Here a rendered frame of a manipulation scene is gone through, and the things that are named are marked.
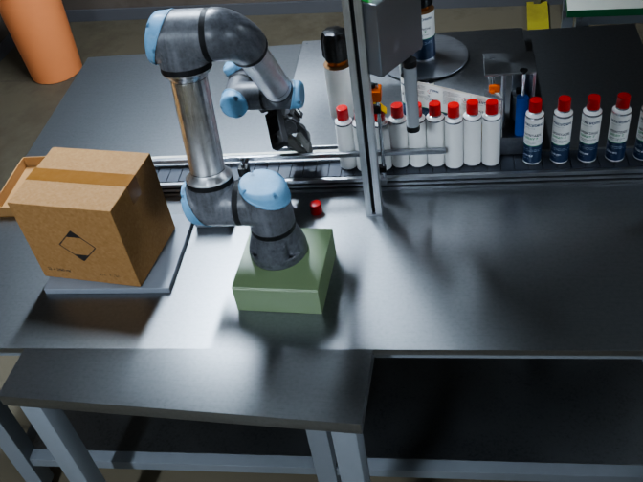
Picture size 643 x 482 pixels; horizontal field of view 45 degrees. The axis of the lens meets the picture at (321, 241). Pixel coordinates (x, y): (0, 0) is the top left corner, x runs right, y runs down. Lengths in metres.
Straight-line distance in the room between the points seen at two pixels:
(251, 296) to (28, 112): 3.12
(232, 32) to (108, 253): 0.71
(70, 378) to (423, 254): 0.95
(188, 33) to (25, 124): 3.12
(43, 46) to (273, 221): 3.26
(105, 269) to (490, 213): 1.06
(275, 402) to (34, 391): 0.60
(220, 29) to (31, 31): 3.28
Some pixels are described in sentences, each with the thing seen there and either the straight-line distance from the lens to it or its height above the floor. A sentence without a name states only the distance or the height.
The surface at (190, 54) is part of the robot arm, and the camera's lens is 1.74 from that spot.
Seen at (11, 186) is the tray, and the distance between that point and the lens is 2.71.
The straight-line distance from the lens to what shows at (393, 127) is 2.20.
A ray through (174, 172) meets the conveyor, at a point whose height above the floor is 0.88.
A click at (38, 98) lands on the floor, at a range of 4.99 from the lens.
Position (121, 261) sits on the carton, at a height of 0.94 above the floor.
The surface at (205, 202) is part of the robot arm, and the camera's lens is 1.89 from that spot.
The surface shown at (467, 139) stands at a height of 0.98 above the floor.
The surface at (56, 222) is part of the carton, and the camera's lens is 2.10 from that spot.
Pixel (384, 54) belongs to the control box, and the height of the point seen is 1.34.
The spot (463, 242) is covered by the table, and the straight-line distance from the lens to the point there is 2.11.
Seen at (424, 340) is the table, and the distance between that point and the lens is 1.88.
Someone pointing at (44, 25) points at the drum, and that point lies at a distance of 4.92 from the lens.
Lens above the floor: 2.28
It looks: 42 degrees down
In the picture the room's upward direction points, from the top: 10 degrees counter-clockwise
